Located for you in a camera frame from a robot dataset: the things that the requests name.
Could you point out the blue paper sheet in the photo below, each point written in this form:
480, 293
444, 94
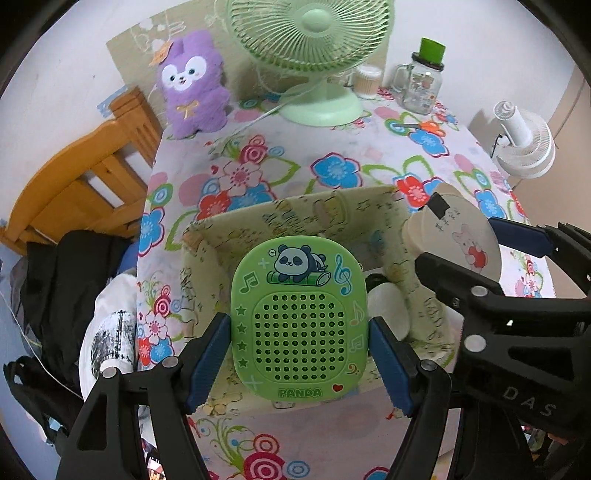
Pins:
110, 100

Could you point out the small black gadget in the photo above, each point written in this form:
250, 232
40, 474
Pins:
376, 280

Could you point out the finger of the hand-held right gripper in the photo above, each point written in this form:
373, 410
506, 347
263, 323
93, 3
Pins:
521, 236
461, 281

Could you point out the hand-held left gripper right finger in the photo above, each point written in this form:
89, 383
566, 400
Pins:
392, 364

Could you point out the black bag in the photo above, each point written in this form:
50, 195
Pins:
32, 392

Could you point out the green cartoon wall panel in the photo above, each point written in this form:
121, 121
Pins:
134, 50

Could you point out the white clip fan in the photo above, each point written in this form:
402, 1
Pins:
526, 143

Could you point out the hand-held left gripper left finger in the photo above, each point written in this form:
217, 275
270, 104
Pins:
207, 364

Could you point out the round cream pocket mirror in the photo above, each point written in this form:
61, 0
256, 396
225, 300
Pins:
466, 230

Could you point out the wooden chair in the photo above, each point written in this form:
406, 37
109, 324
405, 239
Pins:
69, 184

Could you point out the black clothing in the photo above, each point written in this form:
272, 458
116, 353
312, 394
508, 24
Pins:
69, 277

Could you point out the purple plush toy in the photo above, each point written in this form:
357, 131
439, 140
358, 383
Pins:
194, 106

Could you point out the cotton swab jar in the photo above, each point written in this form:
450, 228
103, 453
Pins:
367, 83

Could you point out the green desk fan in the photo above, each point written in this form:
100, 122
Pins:
323, 106

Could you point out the glass mug with green lid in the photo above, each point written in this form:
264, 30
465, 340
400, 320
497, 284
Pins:
418, 92

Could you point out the orange scissors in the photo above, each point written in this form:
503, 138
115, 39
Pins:
431, 127

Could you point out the cartoon fabric storage box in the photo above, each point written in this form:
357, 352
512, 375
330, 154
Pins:
221, 249

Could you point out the white printed shirt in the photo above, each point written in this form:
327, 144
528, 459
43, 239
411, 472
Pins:
111, 332

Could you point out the floral tablecloth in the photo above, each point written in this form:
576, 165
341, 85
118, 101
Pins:
286, 157

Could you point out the white oval earbud case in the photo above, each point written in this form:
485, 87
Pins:
388, 309

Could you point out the green panda speaker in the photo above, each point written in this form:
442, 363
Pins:
300, 323

